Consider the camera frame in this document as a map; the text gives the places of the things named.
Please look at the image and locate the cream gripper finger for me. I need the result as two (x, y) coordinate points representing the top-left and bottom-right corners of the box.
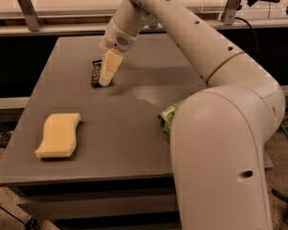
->
(99, 48), (123, 86)

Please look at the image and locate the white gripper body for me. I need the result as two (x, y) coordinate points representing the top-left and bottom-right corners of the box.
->
(99, 18), (137, 53)

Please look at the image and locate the black rxbar chocolate wrapper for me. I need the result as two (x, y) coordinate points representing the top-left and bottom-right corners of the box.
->
(91, 59), (112, 88)

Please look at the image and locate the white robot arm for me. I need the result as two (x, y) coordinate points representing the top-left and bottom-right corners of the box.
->
(99, 0), (285, 230)

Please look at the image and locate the yellow sponge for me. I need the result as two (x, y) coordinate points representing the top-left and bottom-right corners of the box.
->
(35, 113), (82, 158)

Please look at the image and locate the green snack bag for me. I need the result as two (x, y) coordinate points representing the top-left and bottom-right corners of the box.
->
(157, 100), (183, 139)

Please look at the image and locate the grey table with drawers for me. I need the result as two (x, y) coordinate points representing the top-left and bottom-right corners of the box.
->
(0, 32), (275, 230)

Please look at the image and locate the left metal bracket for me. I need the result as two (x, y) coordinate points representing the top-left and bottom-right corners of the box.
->
(17, 0), (41, 32)

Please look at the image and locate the metal rail shelf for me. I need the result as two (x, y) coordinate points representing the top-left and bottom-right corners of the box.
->
(0, 7), (288, 31)

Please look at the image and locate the right metal bracket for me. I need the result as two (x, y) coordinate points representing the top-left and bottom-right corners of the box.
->
(221, 0), (240, 25)

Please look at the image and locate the black floor cable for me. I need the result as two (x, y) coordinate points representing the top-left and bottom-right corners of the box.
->
(0, 199), (41, 230)

